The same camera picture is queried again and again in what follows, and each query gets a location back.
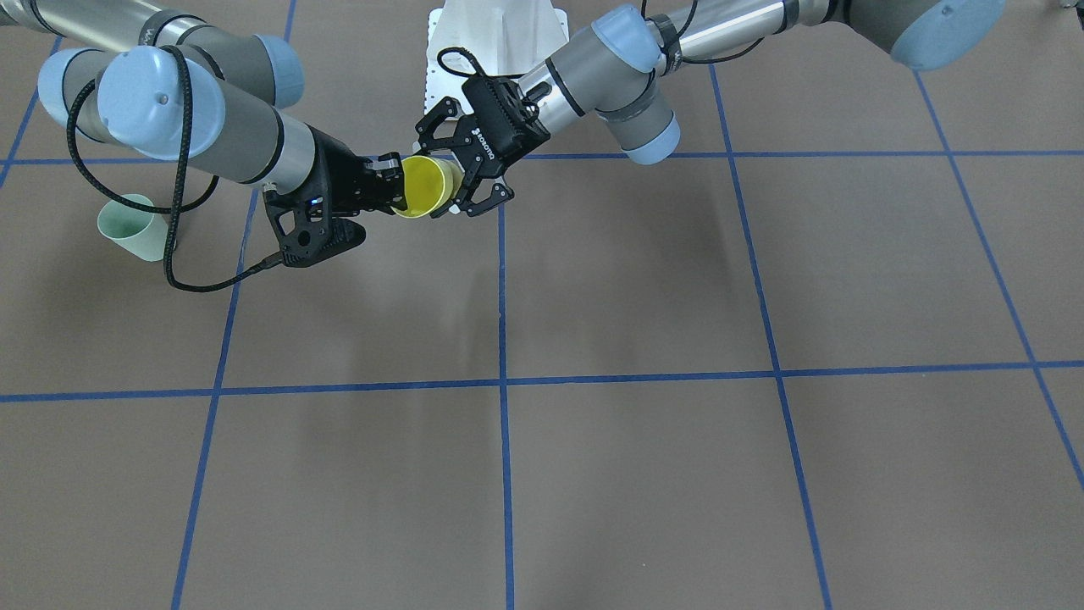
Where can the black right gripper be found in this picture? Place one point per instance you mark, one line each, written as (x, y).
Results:
(337, 174)

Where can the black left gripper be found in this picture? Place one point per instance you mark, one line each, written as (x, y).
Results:
(494, 135)

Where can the yellow plastic cup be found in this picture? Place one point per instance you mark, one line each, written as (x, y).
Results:
(429, 183)

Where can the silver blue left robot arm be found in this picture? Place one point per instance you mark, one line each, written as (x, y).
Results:
(613, 67)

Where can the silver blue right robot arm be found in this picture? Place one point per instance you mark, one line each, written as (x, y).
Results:
(168, 85)

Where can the light green plastic cup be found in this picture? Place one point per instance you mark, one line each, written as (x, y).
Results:
(143, 234)

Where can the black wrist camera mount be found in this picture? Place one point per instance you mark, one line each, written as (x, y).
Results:
(307, 232)

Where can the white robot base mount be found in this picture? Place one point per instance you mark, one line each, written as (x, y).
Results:
(506, 37)

